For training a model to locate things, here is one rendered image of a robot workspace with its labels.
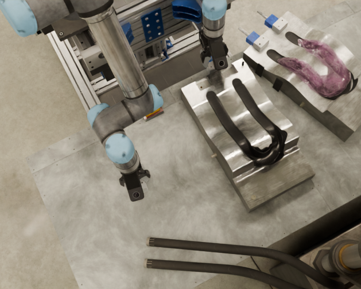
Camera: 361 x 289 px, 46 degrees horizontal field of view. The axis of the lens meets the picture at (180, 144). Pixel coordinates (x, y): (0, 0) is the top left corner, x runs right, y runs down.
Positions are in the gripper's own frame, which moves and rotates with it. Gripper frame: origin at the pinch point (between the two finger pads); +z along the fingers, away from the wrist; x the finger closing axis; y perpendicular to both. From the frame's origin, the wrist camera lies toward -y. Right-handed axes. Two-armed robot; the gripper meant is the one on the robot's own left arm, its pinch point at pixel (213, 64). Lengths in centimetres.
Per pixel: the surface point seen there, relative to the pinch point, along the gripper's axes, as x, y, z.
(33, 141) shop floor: 97, 33, 85
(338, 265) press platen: -6, -82, -20
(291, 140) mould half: -12.6, -40.7, -8.2
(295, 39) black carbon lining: -33.1, -0.7, -0.4
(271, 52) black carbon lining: -22.2, -2.9, -0.5
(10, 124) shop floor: 107, 49, 85
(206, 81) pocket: 5.6, -6.8, -1.7
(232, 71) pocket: -4.9, -6.2, -1.7
